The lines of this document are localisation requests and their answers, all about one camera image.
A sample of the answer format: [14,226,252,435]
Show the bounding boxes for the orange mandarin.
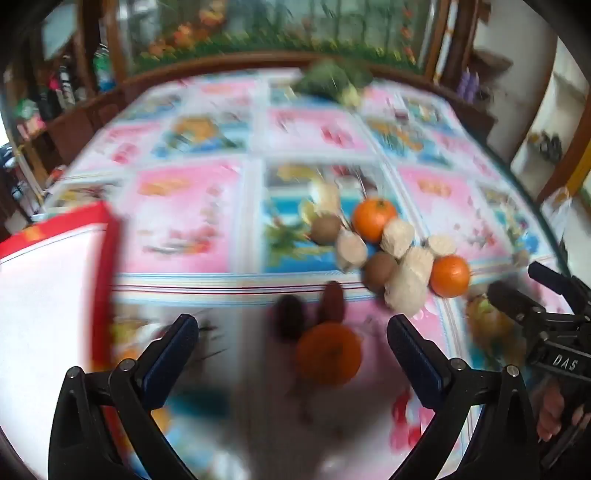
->
[430,255,471,298]
[294,323,363,387]
[352,197,398,244]

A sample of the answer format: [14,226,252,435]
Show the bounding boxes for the dark red jujube date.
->
[317,281,346,324]
[273,295,307,343]

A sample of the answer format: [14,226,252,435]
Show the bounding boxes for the beige round cake piece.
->
[384,270,428,317]

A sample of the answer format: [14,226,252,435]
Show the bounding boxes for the person's right hand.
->
[531,376,565,442]

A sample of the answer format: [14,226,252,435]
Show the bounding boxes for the red tray with white base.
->
[1,202,120,479]

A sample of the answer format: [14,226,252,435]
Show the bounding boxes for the purple spray bottles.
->
[457,69,480,104]

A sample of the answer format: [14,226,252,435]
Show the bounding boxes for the colourful fruit print tablecloth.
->
[45,69,569,479]

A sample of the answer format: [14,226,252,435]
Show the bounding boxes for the green leafy vegetable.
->
[291,59,374,109]

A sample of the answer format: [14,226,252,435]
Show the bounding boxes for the green label plastic bottle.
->
[93,44,115,92]

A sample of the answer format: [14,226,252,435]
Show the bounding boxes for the glass flower display cabinet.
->
[103,0,454,75]

